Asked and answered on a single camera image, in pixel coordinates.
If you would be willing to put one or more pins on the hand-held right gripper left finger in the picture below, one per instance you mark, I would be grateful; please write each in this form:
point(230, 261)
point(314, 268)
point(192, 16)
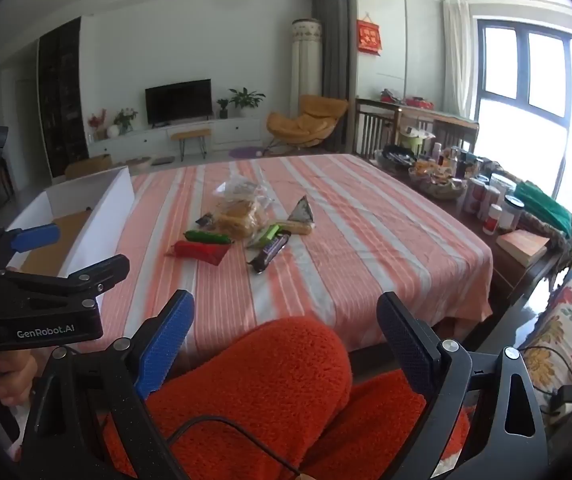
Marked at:
point(166, 342)

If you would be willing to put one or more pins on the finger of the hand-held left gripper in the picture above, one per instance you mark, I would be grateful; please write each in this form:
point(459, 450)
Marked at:
point(91, 272)
point(36, 237)

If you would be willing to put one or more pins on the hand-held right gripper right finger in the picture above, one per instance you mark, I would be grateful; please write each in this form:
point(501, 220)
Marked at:
point(406, 345)

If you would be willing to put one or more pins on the white cardboard box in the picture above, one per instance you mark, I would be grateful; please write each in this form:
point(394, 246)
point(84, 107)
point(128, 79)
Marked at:
point(111, 210)

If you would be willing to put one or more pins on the red snack packet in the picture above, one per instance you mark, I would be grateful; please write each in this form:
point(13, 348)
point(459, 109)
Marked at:
point(196, 251)

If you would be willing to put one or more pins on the dark green snack packet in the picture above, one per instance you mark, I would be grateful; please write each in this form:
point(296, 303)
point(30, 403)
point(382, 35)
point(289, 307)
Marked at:
point(206, 236)

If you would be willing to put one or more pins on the dark chocolate bar wrapper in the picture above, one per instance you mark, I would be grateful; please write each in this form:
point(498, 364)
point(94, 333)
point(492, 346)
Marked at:
point(270, 252)

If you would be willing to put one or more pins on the bagged bread loaf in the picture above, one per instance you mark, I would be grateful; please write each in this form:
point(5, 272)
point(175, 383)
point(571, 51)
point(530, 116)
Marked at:
point(238, 220)

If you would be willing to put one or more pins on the yellow cake bar packet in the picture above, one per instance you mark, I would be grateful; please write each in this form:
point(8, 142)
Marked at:
point(298, 228)

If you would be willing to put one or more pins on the triangular patterned snack packet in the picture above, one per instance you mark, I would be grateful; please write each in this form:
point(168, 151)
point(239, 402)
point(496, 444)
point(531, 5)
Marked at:
point(302, 210)

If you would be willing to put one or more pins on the person's left hand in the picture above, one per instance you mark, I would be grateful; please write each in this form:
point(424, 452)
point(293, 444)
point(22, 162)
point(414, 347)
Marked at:
point(13, 375)

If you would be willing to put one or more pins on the wooden chair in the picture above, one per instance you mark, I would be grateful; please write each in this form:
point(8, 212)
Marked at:
point(88, 165)

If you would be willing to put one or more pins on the dark wooden side table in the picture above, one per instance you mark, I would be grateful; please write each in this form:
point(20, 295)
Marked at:
point(511, 275)

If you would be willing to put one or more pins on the vase of red flowers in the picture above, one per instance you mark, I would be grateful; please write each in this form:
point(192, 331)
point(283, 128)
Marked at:
point(97, 122)

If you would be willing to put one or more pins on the round white vase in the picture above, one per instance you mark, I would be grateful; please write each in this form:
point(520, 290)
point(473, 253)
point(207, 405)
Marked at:
point(112, 131)

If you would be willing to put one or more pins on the vase of green flowers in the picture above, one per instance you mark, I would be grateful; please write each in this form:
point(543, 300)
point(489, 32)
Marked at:
point(125, 119)

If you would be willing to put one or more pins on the tan book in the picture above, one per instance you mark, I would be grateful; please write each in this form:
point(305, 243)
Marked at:
point(523, 245)

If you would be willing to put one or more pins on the wicker basket of packets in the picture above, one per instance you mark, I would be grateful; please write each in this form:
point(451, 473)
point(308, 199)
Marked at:
point(441, 187)

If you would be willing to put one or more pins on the cluster of jars and bottles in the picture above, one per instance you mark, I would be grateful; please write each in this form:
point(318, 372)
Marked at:
point(491, 200)

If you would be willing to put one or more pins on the floral sofa cover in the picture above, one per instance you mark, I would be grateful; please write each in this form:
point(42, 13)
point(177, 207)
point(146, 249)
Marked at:
point(571, 310)

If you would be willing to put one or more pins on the wooden stool with metal legs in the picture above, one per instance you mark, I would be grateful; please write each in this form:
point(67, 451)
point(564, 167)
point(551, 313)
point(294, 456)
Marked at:
point(191, 134)

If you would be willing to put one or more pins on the black television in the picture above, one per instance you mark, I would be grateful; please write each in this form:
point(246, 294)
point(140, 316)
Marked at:
point(178, 100)

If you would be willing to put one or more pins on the purple round mat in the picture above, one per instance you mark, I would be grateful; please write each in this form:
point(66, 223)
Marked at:
point(243, 152)

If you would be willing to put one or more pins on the green cloth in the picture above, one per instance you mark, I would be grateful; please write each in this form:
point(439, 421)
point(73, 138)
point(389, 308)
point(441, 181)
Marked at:
point(541, 205)

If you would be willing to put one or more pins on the white television cabinet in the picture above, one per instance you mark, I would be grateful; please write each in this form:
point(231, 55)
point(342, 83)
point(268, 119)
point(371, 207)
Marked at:
point(236, 130)

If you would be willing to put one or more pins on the small potted green plant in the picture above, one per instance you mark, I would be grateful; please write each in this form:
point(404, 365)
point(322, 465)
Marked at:
point(223, 109)

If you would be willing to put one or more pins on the wooden slatted crib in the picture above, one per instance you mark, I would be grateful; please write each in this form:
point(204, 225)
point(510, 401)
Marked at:
point(366, 130)

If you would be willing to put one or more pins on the large potted green plant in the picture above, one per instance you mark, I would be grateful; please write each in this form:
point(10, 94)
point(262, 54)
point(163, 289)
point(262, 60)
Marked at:
point(246, 97)

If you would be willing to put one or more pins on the yellow lounge chair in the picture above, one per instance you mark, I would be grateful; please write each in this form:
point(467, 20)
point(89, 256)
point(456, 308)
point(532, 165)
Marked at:
point(311, 115)

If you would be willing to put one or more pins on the white curtain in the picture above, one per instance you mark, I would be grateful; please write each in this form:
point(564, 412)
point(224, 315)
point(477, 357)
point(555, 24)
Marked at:
point(457, 60)

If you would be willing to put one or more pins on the white standing air conditioner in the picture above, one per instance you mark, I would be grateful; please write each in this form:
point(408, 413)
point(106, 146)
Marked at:
point(306, 70)

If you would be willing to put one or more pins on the dark framed window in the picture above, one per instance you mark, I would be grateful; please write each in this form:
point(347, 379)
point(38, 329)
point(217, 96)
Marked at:
point(506, 60)

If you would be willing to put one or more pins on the grey curtain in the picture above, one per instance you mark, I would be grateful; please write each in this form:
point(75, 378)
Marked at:
point(333, 35)

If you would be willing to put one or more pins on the dark wall shelf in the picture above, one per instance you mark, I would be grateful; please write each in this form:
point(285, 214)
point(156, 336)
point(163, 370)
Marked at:
point(61, 100)

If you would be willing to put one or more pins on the red wall hanging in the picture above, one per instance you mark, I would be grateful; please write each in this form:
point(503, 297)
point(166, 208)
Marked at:
point(369, 36)

